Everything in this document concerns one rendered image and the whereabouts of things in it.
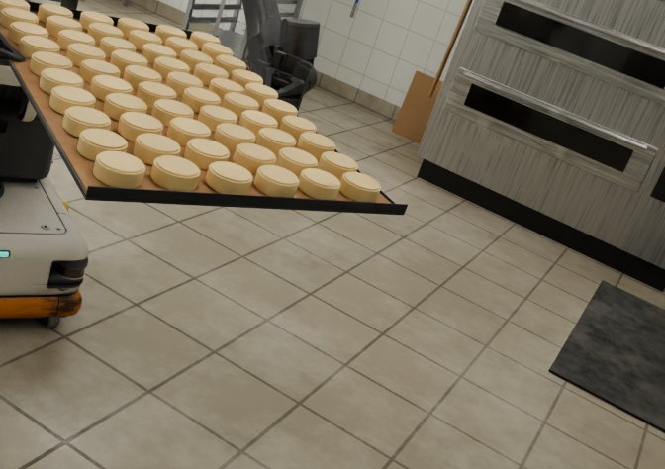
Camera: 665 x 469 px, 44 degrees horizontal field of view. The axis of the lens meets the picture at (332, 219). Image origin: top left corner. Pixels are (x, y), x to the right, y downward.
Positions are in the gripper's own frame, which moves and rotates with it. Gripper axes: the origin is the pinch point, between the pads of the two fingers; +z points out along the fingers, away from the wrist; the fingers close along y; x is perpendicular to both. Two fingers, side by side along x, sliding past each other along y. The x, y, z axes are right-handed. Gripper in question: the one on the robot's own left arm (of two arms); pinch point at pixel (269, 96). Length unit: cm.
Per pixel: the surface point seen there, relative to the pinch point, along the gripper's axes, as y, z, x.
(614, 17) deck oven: -13, -305, -82
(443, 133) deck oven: 73, -319, -27
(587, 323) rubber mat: 100, -207, -112
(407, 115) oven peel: 90, -401, -1
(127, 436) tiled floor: 100, -34, 17
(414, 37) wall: 47, -435, 15
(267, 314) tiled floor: 101, -115, 5
